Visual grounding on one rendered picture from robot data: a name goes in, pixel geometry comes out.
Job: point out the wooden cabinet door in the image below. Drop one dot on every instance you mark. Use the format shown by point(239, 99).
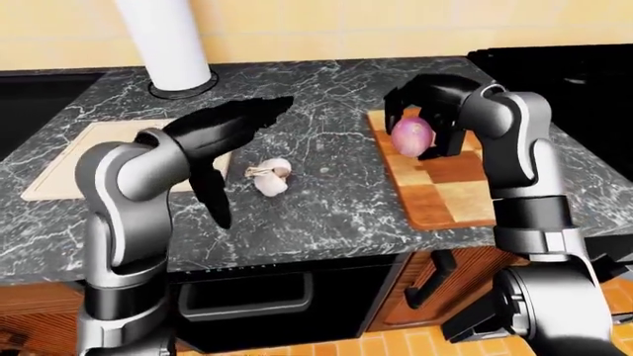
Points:
point(440, 293)

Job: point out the white cylindrical pipe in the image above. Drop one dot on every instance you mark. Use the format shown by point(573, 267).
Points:
point(165, 41)

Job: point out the black sink basin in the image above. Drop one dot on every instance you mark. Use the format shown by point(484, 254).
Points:
point(34, 111)

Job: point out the black stove top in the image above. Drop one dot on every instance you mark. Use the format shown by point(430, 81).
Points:
point(583, 96)

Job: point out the checkered wooden cutting board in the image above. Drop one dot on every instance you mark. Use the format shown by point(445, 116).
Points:
point(435, 193)

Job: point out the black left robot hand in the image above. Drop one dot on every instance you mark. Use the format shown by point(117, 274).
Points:
point(217, 130)

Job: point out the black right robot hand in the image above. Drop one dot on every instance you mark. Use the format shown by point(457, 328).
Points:
point(435, 97)

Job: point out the white garlic bulb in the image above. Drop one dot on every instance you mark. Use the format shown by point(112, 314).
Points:
point(272, 178)

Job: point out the pale plain cutting board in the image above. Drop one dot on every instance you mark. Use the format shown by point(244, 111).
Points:
point(64, 163)

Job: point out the red onion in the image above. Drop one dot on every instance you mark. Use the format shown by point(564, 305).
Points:
point(413, 136)

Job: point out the black dishwasher front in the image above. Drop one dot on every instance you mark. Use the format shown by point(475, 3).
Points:
point(277, 293)

